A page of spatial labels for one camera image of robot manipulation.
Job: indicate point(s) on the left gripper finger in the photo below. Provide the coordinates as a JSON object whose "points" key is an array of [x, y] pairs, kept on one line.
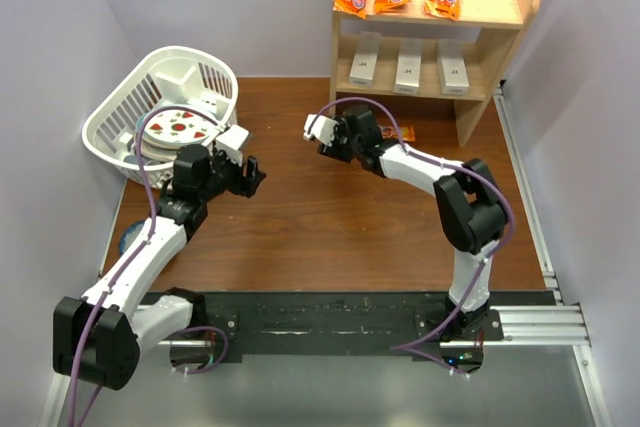
{"points": [[255, 180], [251, 166]]}

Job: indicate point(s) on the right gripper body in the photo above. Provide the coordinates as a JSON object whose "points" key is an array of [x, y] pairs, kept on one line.
{"points": [[343, 147]]}

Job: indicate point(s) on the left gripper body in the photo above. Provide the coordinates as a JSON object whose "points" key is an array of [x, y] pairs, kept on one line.
{"points": [[228, 175]]}

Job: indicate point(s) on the white Harry's razor box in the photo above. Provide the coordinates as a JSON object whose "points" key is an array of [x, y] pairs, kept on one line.
{"points": [[364, 60]]}

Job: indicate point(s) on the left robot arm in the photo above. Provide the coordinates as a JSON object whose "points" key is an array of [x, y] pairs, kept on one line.
{"points": [[100, 337]]}

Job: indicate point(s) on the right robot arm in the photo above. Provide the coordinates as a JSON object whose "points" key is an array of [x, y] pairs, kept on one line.
{"points": [[475, 216]]}

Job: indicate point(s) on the wooden shelf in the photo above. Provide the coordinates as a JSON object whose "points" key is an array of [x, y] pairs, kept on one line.
{"points": [[502, 26]]}

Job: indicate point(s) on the painted fruit plate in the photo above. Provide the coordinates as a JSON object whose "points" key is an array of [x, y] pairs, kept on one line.
{"points": [[174, 128]]}

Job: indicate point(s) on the stacked plates underneath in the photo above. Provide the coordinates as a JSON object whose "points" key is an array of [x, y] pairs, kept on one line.
{"points": [[151, 154]]}

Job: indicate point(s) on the white plastic basket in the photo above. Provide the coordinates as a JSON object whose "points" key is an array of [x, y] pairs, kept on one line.
{"points": [[169, 77]]}

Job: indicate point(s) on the blue patterned bowl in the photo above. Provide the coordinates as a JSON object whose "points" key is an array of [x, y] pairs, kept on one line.
{"points": [[129, 236]]}

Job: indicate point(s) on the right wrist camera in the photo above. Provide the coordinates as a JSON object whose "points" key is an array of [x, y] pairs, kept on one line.
{"points": [[320, 128]]}

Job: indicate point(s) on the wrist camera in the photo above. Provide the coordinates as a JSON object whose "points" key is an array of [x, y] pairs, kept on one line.
{"points": [[320, 128], [232, 142]]}

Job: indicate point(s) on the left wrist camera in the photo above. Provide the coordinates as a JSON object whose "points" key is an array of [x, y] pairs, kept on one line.
{"points": [[232, 142]]}

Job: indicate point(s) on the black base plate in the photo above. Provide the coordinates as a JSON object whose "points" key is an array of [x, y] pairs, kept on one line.
{"points": [[337, 324]]}

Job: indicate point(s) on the aluminium rail frame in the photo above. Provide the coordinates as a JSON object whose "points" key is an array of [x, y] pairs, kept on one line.
{"points": [[535, 322]]}

